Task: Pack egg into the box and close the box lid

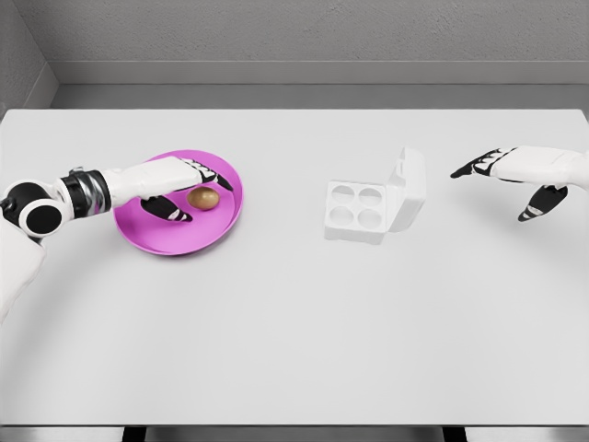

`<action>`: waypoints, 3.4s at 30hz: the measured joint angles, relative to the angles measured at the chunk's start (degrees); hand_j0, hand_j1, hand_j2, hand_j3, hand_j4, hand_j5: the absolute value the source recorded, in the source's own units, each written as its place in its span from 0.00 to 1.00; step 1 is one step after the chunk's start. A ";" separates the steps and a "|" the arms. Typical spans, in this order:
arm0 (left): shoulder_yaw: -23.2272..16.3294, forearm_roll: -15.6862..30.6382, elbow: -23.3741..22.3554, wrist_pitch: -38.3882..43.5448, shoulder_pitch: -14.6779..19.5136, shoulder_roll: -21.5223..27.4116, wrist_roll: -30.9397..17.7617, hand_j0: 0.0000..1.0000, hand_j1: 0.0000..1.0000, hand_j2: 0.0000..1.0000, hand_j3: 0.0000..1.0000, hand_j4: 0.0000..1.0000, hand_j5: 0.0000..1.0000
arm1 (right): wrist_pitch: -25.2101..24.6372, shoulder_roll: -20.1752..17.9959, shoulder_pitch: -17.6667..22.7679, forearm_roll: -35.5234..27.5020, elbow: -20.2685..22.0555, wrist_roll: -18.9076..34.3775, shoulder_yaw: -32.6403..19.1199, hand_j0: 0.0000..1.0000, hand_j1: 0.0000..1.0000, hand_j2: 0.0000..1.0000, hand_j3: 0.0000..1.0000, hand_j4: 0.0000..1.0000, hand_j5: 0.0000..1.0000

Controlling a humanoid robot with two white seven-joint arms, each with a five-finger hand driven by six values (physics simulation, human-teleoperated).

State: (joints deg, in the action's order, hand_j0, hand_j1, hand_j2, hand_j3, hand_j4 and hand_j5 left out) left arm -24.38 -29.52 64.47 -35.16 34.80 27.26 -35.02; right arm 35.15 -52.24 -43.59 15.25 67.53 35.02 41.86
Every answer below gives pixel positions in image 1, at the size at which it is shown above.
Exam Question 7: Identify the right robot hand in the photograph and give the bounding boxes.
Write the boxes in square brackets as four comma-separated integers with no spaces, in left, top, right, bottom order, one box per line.
[449,145,570,223]

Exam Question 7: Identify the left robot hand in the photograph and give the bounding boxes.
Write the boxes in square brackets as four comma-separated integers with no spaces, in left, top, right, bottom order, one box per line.
[130,156,234,224]

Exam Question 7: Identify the white egg box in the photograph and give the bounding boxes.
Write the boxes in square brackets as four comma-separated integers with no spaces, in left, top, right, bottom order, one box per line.
[323,146,427,245]

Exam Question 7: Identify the pink round plate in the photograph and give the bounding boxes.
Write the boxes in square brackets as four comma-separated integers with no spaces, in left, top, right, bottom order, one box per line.
[113,148,244,257]

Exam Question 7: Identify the brown egg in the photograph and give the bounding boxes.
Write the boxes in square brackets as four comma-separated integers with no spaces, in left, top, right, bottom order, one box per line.
[186,186,221,212]

